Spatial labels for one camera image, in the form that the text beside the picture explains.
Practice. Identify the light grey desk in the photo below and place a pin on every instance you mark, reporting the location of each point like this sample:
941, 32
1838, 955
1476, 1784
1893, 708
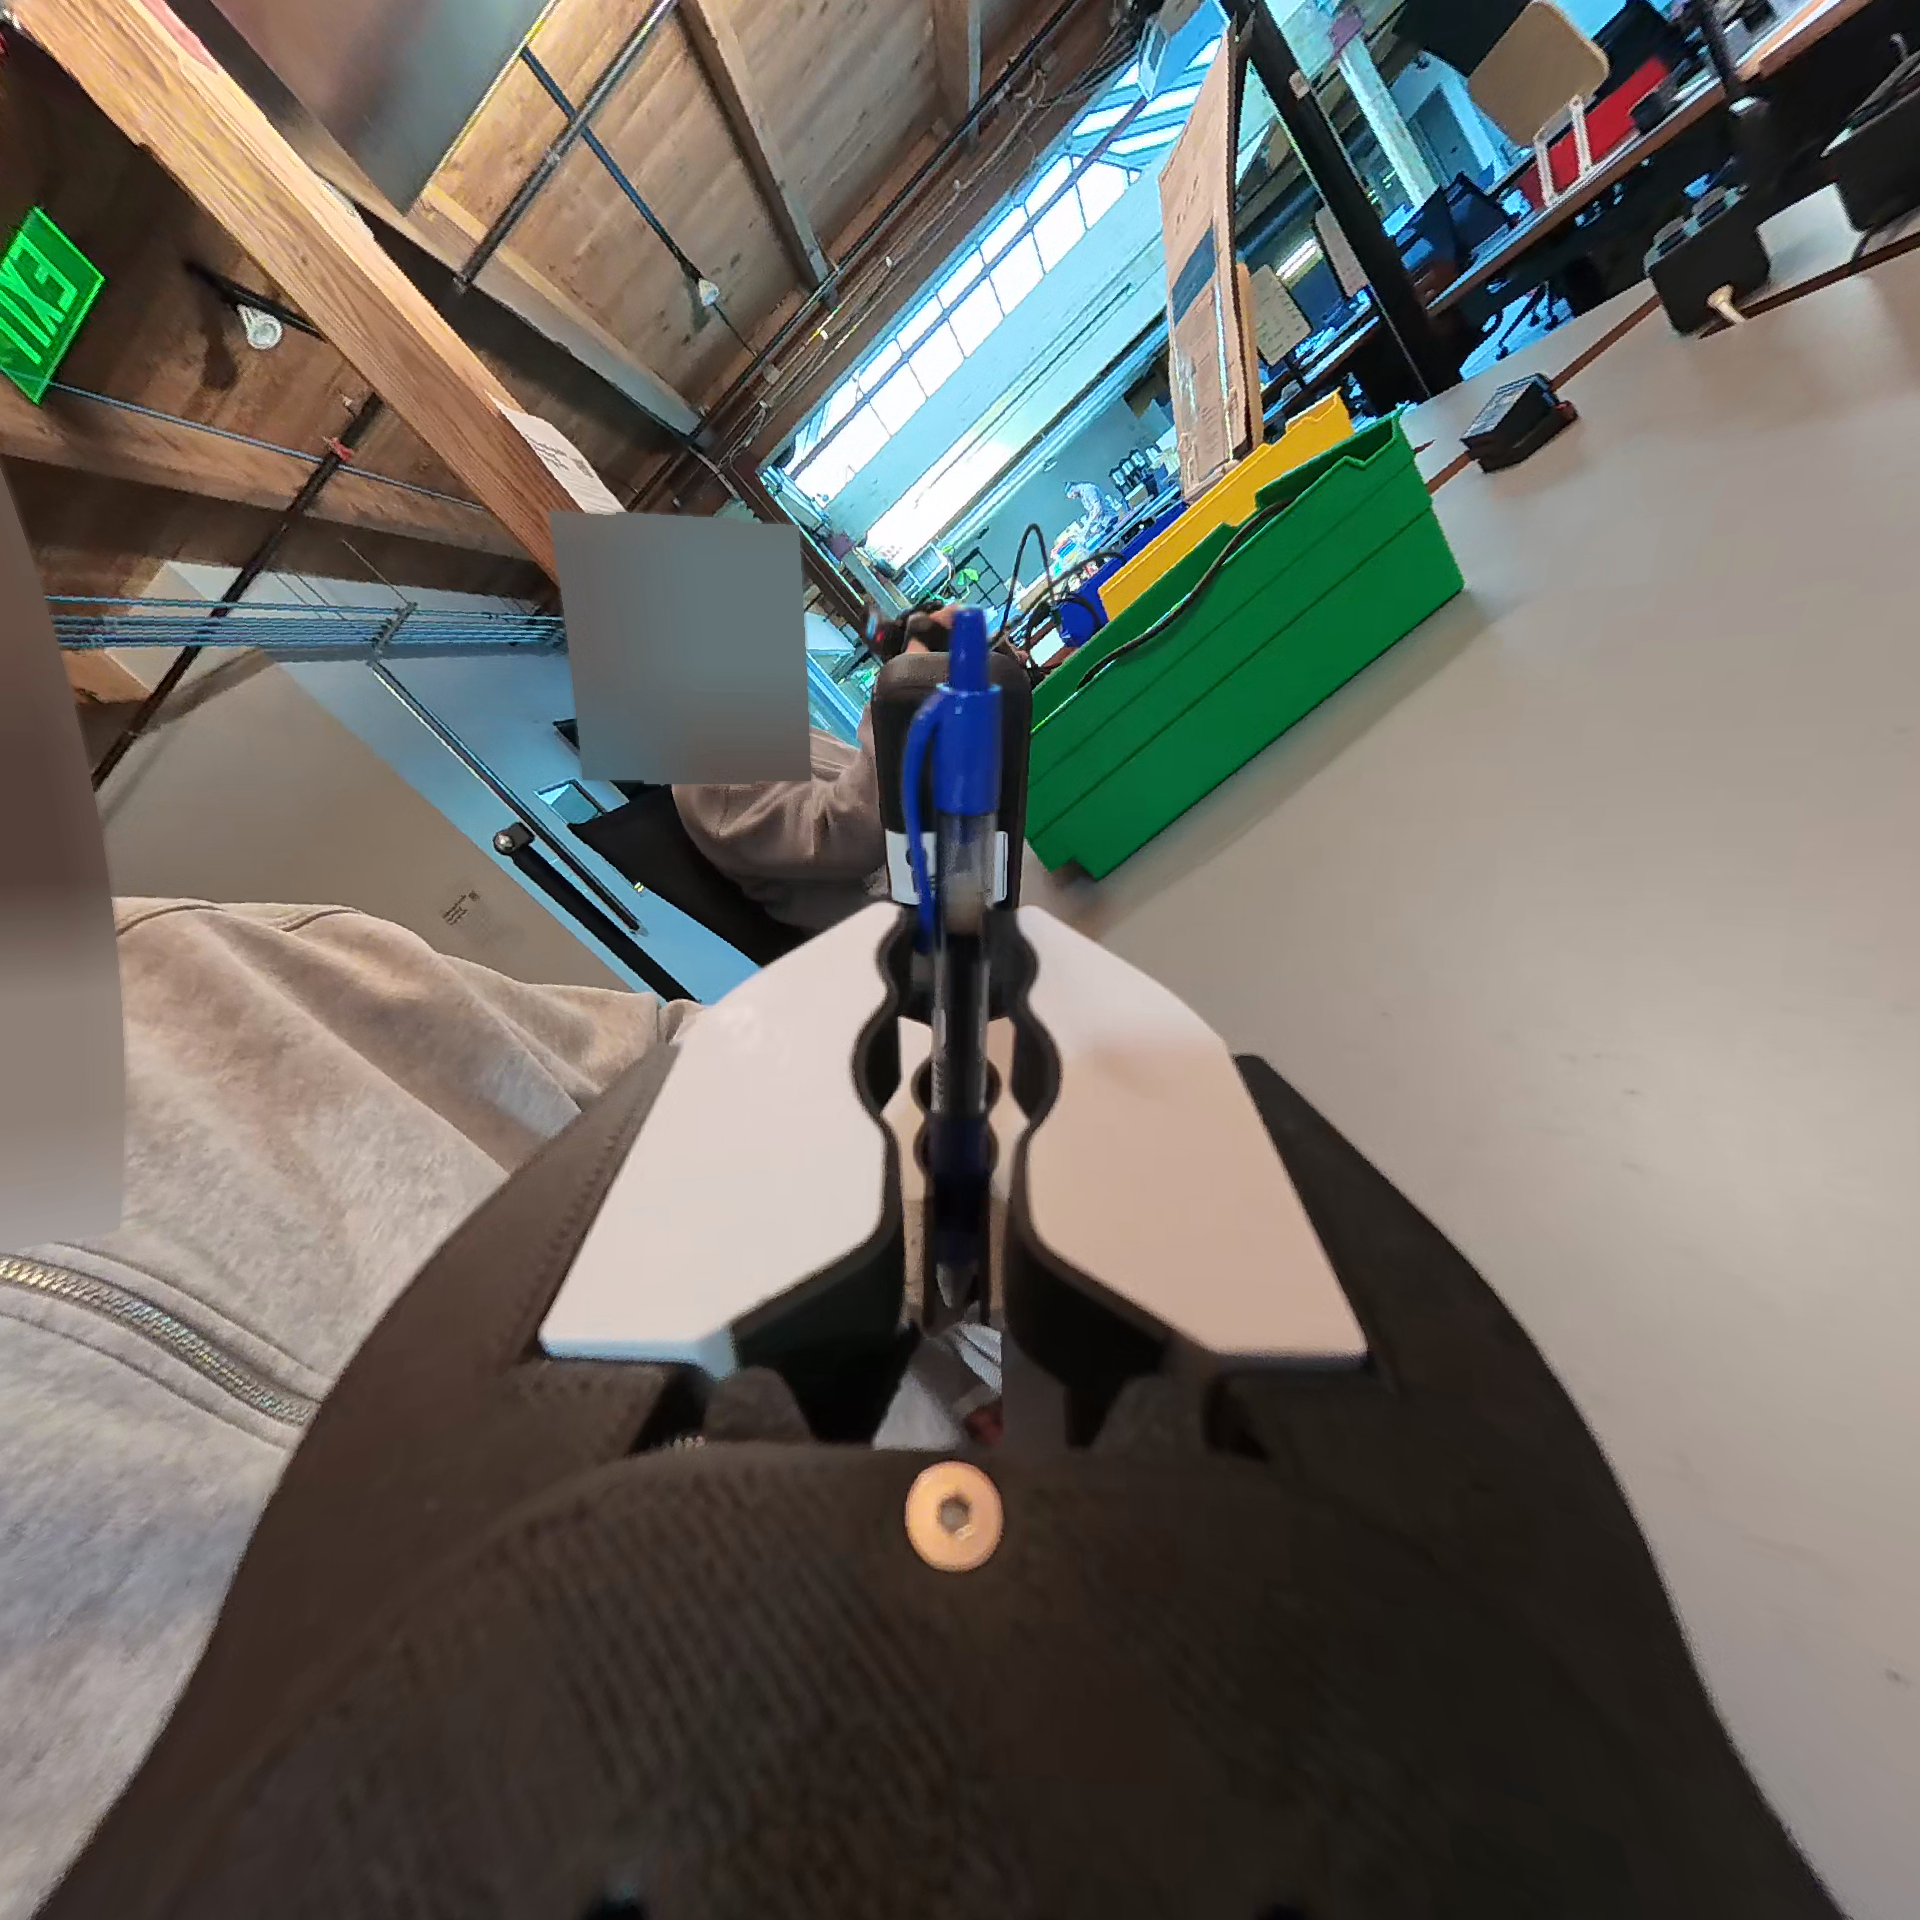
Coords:
1575, 973

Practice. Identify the person's left forearm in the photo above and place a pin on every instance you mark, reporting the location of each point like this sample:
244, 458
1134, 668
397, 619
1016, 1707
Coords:
375, 1019

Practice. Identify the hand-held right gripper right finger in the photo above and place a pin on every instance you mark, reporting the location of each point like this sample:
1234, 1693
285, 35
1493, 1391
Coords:
1170, 1170

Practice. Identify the small black device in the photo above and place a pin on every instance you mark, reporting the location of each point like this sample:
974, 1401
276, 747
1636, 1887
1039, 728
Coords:
1519, 424

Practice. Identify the green exit sign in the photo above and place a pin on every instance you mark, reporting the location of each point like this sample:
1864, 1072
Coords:
45, 306

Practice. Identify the blue ballpoint pen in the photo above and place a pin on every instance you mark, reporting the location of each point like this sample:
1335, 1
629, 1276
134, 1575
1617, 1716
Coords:
968, 691

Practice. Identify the metal air duct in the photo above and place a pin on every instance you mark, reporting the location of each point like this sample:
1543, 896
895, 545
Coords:
375, 89

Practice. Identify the blue plastic bin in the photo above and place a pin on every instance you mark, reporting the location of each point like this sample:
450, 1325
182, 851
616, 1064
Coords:
1102, 592

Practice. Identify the beige-backed chair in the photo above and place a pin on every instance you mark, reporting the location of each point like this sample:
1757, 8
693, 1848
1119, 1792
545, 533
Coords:
1538, 52

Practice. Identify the green plastic bin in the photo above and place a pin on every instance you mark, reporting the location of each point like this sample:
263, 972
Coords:
1245, 675

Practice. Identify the black pole stand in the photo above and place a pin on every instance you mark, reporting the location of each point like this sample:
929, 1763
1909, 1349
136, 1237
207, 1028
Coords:
1349, 195

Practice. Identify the black docking block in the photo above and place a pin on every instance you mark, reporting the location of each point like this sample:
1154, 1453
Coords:
1725, 264

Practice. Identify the person's grey sweatshirt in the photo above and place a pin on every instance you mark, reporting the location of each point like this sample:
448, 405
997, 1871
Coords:
150, 1425

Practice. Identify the yellow plastic bin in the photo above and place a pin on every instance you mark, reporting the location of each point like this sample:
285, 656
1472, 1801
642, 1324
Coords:
1201, 533

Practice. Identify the red storage box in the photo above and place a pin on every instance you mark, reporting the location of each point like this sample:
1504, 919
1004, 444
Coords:
1598, 128

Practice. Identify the black office chair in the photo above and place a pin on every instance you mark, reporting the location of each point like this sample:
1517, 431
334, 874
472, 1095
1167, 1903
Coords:
661, 869

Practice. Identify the white paper notice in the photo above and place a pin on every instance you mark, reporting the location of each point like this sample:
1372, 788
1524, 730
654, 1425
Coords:
559, 458

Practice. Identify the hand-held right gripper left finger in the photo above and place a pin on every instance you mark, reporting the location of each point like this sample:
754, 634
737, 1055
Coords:
721, 1170

